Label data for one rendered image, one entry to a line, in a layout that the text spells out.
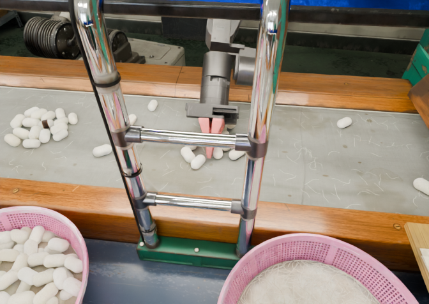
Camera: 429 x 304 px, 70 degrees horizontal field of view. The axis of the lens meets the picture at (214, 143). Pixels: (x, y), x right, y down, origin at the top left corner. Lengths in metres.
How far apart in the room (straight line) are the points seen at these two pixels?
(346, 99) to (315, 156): 0.20
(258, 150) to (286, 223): 0.21
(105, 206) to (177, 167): 0.15
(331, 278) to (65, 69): 0.78
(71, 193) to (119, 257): 0.14
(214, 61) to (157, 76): 0.25
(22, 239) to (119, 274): 0.16
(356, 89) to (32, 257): 0.74
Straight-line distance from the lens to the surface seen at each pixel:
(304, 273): 0.52
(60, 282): 0.53
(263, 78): 0.27
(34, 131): 0.75
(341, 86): 0.83
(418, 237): 0.56
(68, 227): 0.55
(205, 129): 0.57
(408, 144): 0.76
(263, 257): 0.50
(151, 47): 1.62
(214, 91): 0.59
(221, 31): 0.62
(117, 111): 0.32
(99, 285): 0.58
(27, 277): 0.55
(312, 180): 0.61
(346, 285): 0.53
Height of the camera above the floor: 1.19
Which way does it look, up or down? 44 degrees down
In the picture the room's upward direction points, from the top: straight up
